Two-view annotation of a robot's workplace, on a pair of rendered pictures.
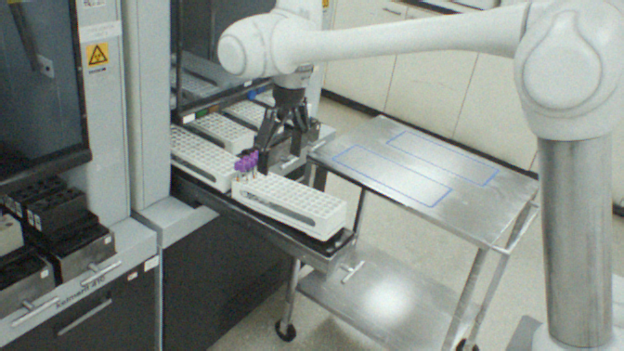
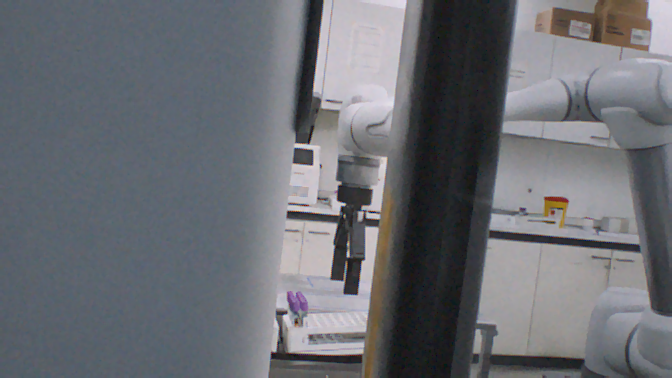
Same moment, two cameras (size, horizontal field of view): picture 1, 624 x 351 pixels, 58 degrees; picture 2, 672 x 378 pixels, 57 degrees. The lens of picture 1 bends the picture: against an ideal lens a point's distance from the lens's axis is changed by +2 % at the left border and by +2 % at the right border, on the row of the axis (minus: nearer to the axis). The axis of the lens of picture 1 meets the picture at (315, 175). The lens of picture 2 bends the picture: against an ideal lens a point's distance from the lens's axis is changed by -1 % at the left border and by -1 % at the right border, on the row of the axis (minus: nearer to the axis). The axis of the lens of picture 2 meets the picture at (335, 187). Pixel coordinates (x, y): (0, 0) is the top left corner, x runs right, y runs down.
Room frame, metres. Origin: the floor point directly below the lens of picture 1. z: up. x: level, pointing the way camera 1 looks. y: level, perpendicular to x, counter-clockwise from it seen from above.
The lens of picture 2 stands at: (0.23, 0.98, 1.22)
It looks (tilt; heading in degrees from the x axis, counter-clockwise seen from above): 3 degrees down; 318
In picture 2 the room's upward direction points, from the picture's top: 7 degrees clockwise
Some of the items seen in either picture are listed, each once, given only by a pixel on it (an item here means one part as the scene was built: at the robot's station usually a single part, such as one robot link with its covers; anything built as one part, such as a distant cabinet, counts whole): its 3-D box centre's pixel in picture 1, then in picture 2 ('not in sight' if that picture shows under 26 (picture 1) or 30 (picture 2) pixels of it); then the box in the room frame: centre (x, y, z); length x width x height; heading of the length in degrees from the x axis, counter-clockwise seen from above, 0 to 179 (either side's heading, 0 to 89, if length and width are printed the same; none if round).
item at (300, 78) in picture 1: (291, 71); (357, 172); (1.17, 0.09, 1.19); 0.09 x 0.09 x 0.06
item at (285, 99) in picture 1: (287, 101); (353, 207); (1.17, 0.09, 1.12); 0.08 x 0.07 x 0.09; 150
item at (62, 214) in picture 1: (61, 213); not in sight; (0.97, 0.54, 0.85); 0.12 x 0.02 x 0.06; 151
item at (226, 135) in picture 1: (207, 128); not in sight; (1.50, 0.36, 0.83); 0.30 x 0.10 x 0.06; 60
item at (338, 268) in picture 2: (296, 143); (338, 265); (1.23, 0.06, 0.98); 0.03 x 0.01 x 0.07; 60
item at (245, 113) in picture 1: (240, 114); not in sight; (1.63, 0.28, 0.83); 0.30 x 0.10 x 0.06; 60
